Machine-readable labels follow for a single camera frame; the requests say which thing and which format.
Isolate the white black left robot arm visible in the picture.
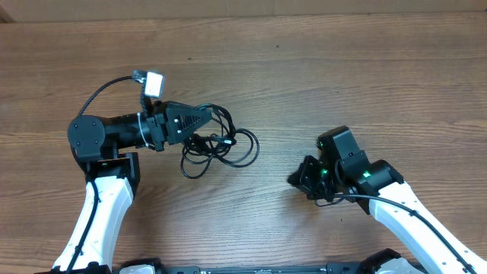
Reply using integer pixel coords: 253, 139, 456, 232
50, 101, 212, 273

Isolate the black USB cable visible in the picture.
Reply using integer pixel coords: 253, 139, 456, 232
179, 103, 261, 180

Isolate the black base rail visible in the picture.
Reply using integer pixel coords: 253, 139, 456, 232
114, 248, 427, 274

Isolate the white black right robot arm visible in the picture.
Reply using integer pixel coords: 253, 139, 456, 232
288, 126, 486, 273

